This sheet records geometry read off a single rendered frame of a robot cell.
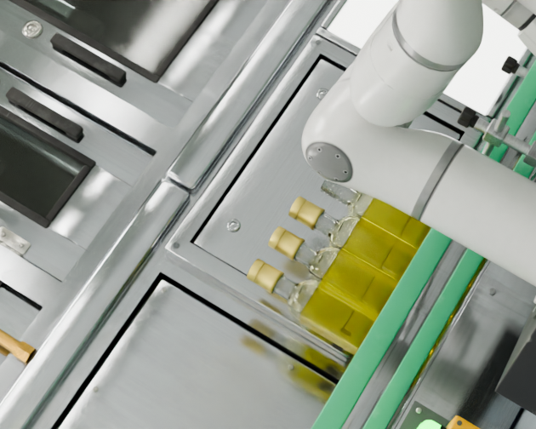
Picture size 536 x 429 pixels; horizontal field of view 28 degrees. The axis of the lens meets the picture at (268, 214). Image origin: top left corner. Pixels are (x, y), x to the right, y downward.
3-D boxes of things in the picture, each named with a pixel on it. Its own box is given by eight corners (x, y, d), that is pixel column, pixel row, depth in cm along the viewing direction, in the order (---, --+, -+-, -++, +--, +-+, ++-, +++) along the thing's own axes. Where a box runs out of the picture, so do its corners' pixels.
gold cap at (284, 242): (305, 245, 158) (279, 230, 159) (305, 236, 155) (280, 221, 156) (292, 264, 157) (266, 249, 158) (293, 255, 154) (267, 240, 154)
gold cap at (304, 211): (324, 214, 160) (299, 200, 161) (326, 206, 157) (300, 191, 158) (312, 233, 159) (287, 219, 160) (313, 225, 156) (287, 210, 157)
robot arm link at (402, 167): (407, 243, 115) (282, 170, 118) (458, 164, 122) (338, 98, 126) (431, 191, 107) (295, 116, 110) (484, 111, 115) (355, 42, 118)
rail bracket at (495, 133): (526, 181, 157) (451, 140, 159) (558, 129, 141) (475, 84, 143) (517, 197, 156) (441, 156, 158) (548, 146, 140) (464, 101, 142)
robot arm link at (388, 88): (372, 27, 98) (446, -66, 107) (282, 151, 118) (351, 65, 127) (453, 90, 98) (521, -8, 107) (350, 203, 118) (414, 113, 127)
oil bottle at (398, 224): (483, 260, 159) (360, 191, 163) (492, 248, 154) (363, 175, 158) (466, 291, 157) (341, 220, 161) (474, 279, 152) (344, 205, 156)
